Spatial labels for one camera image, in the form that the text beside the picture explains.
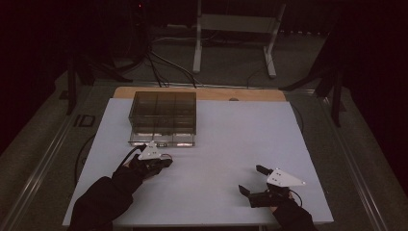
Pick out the person's left hand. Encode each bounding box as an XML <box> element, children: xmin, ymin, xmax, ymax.
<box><xmin>120</xmin><ymin>156</ymin><xmax>162</xmax><ymax>185</ymax></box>

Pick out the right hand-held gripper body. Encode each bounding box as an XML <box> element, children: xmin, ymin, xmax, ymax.
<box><xmin>247</xmin><ymin>167</ymin><xmax>307</xmax><ymax>209</ymax></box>

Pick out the black floor cable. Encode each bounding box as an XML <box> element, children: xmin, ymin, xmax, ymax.
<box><xmin>147</xmin><ymin>54</ymin><xmax>169</xmax><ymax>89</ymax></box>
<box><xmin>73</xmin><ymin>134</ymin><xmax>97</xmax><ymax>188</ymax></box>
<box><xmin>147</xmin><ymin>51</ymin><xmax>197</xmax><ymax>89</ymax></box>

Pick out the hand-held gripper cable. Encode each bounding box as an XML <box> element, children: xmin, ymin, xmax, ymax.
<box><xmin>289</xmin><ymin>188</ymin><xmax>303</xmax><ymax>208</ymax></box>
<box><xmin>115</xmin><ymin>144</ymin><xmax>147</xmax><ymax>168</ymax></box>

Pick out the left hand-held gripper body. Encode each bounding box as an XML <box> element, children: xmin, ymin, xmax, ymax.
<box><xmin>128</xmin><ymin>141</ymin><xmax>168</xmax><ymax>180</ymax></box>

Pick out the white metal stand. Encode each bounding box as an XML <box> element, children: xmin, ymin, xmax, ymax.
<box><xmin>191</xmin><ymin>0</ymin><xmax>288</xmax><ymax>79</ymax></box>

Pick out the left hand-held gripper cable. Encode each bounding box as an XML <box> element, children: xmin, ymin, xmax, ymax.
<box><xmin>115</xmin><ymin>144</ymin><xmax>147</xmax><ymax>168</ymax></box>

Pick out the black tripod stand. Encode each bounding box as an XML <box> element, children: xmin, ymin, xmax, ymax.
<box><xmin>278</xmin><ymin>30</ymin><xmax>352</xmax><ymax>128</ymax></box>
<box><xmin>64</xmin><ymin>52</ymin><xmax>133</xmax><ymax>116</ymax></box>

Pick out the right hand-held gripper cable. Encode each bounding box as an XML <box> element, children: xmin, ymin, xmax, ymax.
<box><xmin>289</xmin><ymin>188</ymin><xmax>303</xmax><ymax>208</ymax></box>

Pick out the metal floor rail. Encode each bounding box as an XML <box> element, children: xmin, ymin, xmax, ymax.
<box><xmin>316</xmin><ymin>92</ymin><xmax>391</xmax><ymax>231</ymax></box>
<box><xmin>0</xmin><ymin>86</ymin><xmax>97</xmax><ymax>231</ymax></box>

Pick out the white table cover sheet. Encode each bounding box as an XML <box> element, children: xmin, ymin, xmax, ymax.
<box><xmin>62</xmin><ymin>97</ymin><xmax>335</xmax><ymax>228</ymax></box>

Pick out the person's right hand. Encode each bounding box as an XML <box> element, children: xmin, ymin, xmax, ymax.
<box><xmin>268</xmin><ymin>192</ymin><xmax>296</xmax><ymax>215</ymax></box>

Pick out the dark transparent drawer box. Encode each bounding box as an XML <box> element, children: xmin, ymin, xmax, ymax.
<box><xmin>128</xmin><ymin>90</ymin><xmax>197</xmax><ymax>136</ymax></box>

